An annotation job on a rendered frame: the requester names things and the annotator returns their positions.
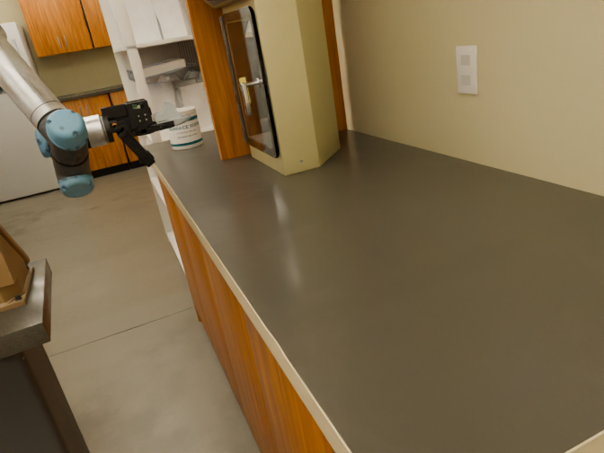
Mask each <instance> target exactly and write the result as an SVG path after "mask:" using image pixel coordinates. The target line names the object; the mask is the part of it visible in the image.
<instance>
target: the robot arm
mask: <svg viewBox="0 0 604 453"><path fill-rule="evenodd" d="M2 92H6V93H7V94H8V96H9V97H10V98H11V99H12V100H13V102H14V103H15V104H16V105H17V106H18V108H19V109H20V110H21V111H22V113H23V114H24V115H25V116H26V117H27V119H28V120H29V121H30V122H31V123H32V125H33V126H34V127H35V128H36V129H35V138H36V140H37V143H38V146H39V149H40V152H41V154H42V155H43V156H44V157H46V158H48V157H51V158H52V161H53V165H54V169H55V173H56V176H57V180H58V185H59V189H60V191H61V192H62V194H64V195H65V196H67V197H70V198H77V197H83V196H85V195H87V194H89V193H90V192H91V191H92V190H93V188H94V183H93V176H92V173H91V168H90V159H89V151H88V148H93V147H100V146H104V145H108V142H110V143H112V142H115V141H114V138H113V135H112V133H117V135H118V137H119V138H120V139H121V140H122V141H123V142H124V143H125V144H126V145H127V146H128V147H129V148H130V149H131V151H132V152H133V153H134V154H135V155H136V156H137V157H138V160H139V161H140V163H142V164H143V165H146V166H147V167H150V166H151V165H152V164H154V163H155V159H154V156H153V155H152V153H150V152H149V151H148V150H145V149H144V148H143V147H142V146H141V145H140V144H139V143H138V141H137V140H136V139H135V137H136V136H143V135H148V134H151V133H154V132H156V131H159V130H163V129H169V128H172V127H175V126H178V125H181V124H183V123H186V122H187V121H188V120H189V119H190V118H191V115H183V116H180V115H179V113H178V111H177V110H176V109H175V107H174V105H173V104H172V103H171V102H164V103H163V106H162V110H161V111H160V112H156V113H154V115H153V120H154V121H153V120H152V116H151V115H152V112H151V109H150V107H149V106H148V103H147V100H145V99H139V100H135V101H130V102H124V103H123V104H119V105H114V106H110V107H101V108H100V109H101V112H102V115H101V117H100V116H99V115H98V114H97V115H93V116H88V117H84V118H83V117H82V116H81V115H80V114H79V113H77V112H74V111H72V110H67V109H66V107H65V106H64V105H63V104H62V103H61V102H60V100H59V99H58V98H57V97H56V96H55V95H54V93H52V92H51V91H50V89H49V88H48V87H47V86H46V85H45V84H44V83H43V82H42V80H41V79H40V78H39V77H38V76H37V74H36V73H35V72H34V71H33V70H32V69H31V67H30V66H29V65H28V64H27V63H26V62H25V60H24V59H23V58H22V57H21V56H20V54H19V53H18V52H17V51H16V50H15V49H14V48H13V46H12V45H11V44H10V43H9V42H8V40H7V35H6V32H5V30H4V29H3V28H2V26H1V25H0V93H2ZM112 123H117V125H113V126H112Z"/></svg>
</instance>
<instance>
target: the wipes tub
mask: <svg viewBox="0 0 604 453"><path fill-rule="evenodd" d="M176 110H177V111H178V113H179V115H180V116H183V115H191V118H190V119H189V120H188V121H187V122H186V123H183V124H181V125H178V126H175V127H172V128H169V129H167V132H168V135H169V138H170V142H171V146H172V149H173V150H183V149H189V148H193V147H197V146H200V145H201V144H202V143H203V140H202V135H201V131H200V124H199V120H198V116H197V112H196V109H195V107H193V106H189V107H182V108H177V109H176Z"/></svg>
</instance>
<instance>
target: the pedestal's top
mask: <svg viewBox="0 0 604 453"><path fill-rule="evenodd" d="M28 266H29V267H31V266H33V268H34V270H35V271H34V274H33V278H32V282H31V289H30V293H29V296H28V300H27V304H26V305H24V306H19V307H16V308H13V309H10V310H7V311H4V312H1V313H0V359H2V358H5V357H8V356H11V355H14V354H15V353H18V352H21V351H26V350H28V349H30V348H33V347H36V346H39V345H41V344H43V343H46V342H50V332H51V290H52V271H51V269H50V267H49V263H48V261H47V258H44V259H40V260H37V261H35V262H29V264H28Z"/></svg>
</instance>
